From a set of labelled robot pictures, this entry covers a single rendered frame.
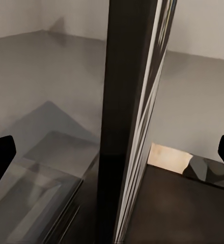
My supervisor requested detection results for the poster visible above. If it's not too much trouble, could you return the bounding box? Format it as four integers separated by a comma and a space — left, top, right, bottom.
94, 0, 177, 244

